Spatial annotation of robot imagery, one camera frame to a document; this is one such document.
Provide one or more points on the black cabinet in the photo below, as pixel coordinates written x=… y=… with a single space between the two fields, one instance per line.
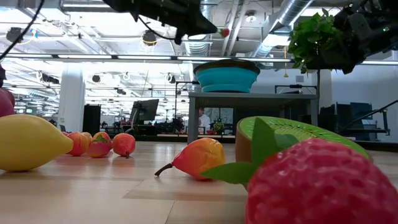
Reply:
x=91 y=119

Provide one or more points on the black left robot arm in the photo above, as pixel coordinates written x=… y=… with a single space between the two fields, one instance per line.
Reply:
x=121 y=4

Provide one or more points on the green kiwi half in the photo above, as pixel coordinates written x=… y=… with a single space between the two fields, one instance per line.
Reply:
x=298 y=127

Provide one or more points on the green potted artificial plant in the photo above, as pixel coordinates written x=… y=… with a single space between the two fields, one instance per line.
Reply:
x=311 y=37

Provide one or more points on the small orange peach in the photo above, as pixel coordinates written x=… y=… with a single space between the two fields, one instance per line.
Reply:
x=77 y=143
x=89 y=136
x=102 y=136
x=66 y=134

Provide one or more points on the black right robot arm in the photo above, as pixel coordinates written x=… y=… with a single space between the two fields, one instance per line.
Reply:
x=395 y=18

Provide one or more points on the small red strawberry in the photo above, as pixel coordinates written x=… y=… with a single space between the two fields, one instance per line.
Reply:
x=98 y=150

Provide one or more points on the small orange pear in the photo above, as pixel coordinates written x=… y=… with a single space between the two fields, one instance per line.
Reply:
x=123 y=144
x=199 y=158

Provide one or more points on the small background potted plant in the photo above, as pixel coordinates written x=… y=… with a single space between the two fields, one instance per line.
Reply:
x=218 y=127

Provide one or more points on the yellow lemon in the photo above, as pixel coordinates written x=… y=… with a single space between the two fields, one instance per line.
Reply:
x=28 y=143

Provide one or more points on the blue collapsible colander bowl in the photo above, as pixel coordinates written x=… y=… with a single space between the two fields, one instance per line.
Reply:
x=227 y=79

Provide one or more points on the person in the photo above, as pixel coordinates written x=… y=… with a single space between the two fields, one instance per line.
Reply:
x=203 y=121

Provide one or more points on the black ceiling spotlight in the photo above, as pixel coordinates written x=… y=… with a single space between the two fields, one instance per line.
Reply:
x=14 y=35
x=96 y=78
x=171 y=78
x=149 y=37

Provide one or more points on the black computer monitor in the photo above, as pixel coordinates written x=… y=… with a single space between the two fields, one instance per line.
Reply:
x=146 y=109

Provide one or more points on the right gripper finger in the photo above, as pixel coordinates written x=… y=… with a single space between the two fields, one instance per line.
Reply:
x=339 y=56

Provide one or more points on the pink dragon fruit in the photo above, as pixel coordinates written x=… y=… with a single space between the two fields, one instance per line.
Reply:
x=5 y=104

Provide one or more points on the silver ventilation duct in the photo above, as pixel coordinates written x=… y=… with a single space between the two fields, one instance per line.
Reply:
x=199 y=48
x=292 y=9

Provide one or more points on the long ceiling light strip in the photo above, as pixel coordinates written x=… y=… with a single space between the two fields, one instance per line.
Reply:
x=84 y=56

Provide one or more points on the black desk with equipment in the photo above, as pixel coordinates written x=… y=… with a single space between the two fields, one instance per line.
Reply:
x=357 y=118

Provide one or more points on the white building pillar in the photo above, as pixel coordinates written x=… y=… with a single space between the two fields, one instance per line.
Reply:
x=71 y=99

